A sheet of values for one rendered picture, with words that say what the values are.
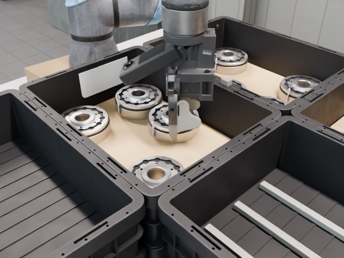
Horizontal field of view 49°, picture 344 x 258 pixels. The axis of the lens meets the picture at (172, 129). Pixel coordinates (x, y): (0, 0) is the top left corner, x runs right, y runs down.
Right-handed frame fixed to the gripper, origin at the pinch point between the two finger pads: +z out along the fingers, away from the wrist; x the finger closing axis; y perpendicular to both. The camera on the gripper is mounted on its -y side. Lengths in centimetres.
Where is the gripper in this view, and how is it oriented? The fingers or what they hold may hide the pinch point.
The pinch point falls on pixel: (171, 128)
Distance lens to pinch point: 73.5
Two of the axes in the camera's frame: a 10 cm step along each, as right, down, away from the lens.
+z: 0.0, 8.2, 5.8
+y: 10.0, 0.2, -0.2
